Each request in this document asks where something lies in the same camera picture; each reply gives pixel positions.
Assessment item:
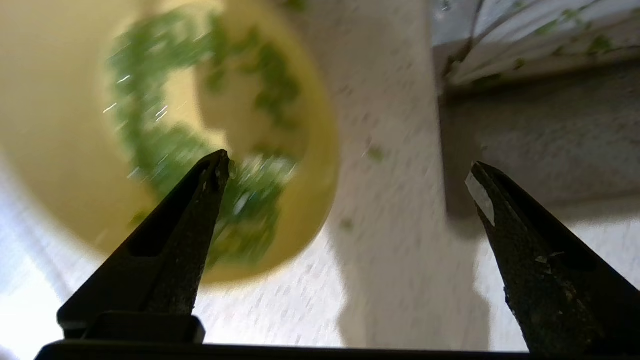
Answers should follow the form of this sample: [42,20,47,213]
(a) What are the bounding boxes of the chopped green onions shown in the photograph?
[107,10,303,267]

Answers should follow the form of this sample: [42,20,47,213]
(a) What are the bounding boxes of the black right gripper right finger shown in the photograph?
[464,161,640,354]

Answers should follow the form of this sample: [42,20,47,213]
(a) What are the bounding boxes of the yellow bowl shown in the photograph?
[0,0,342,286]

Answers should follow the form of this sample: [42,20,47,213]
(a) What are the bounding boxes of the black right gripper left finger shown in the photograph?
[56,149,231,328]

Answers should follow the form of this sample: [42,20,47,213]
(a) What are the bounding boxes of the white speckled cloth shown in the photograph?
[432,0,640,90]

